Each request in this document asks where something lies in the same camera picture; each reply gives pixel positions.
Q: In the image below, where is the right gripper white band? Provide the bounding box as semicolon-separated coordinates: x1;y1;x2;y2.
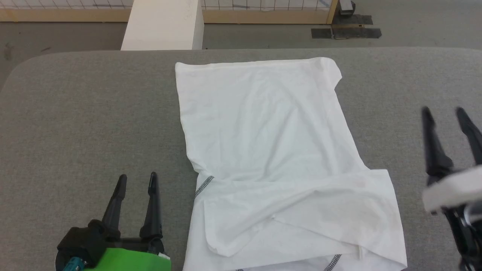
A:
420;106;482;216

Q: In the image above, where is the small black floor tape patch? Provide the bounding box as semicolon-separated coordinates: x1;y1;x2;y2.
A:
333;15;374;26

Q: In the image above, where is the grey fabric padded surface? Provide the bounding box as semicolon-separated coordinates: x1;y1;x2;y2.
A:
0;47;482;271

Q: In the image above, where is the white garment with grey stitching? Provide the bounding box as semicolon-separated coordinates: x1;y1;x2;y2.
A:
175;57;408;271

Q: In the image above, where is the lemon print grid partition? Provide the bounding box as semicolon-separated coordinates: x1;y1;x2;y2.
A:
0;0;339;24

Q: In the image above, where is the metal leg with black caster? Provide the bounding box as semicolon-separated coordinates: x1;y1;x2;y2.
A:
338;0;357;15

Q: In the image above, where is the white rectangular box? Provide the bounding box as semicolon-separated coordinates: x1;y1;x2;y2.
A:
120;0;204;51

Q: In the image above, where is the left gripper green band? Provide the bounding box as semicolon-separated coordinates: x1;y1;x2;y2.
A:
84;172;172;271

